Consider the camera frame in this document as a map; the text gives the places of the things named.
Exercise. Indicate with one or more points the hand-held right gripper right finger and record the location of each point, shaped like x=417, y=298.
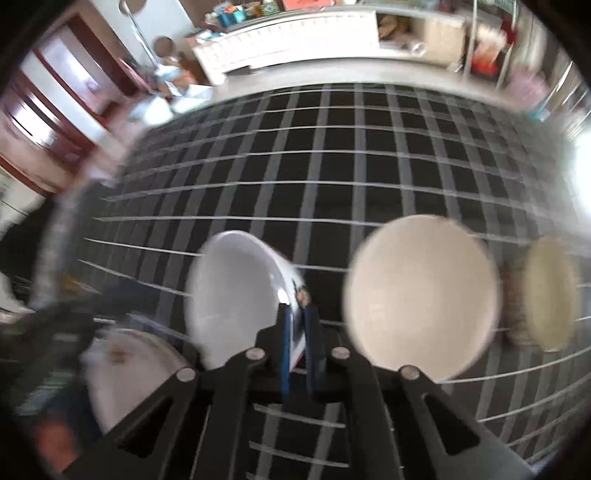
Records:
x=314, y=360

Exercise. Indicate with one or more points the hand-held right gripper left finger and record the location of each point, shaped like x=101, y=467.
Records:
x=285, y=360

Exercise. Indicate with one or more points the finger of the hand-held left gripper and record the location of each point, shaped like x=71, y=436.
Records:
x=60, y=330

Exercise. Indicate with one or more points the shallow bowl with flower print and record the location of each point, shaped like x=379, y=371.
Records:
x=138, y=374

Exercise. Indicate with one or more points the white bowl with red mark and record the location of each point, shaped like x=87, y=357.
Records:
x=231, y=286

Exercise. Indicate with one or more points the cream bowl with floral base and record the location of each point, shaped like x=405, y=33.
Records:
x=420, y=295

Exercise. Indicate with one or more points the small patterned dark-rimmed bowl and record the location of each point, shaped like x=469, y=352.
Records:
x=549, y=295

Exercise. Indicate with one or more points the black checkered tablecloth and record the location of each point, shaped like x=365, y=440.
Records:
x=323, y=184

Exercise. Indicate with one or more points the dark wooden door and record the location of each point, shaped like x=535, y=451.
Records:
x=27, y=134

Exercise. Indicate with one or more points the white spin mop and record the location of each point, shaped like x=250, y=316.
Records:
x=138, y=32

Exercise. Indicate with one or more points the white tufted television cabinet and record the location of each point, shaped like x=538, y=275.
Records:
x=286, y=41

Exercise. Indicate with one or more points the pink shopping bag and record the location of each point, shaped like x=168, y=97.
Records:
x=526, y=90

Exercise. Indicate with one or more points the dark wooden door frame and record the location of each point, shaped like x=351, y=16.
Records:
x=92, y=60

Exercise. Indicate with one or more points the round brown wall disc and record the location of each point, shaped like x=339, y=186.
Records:
x=164, y=46

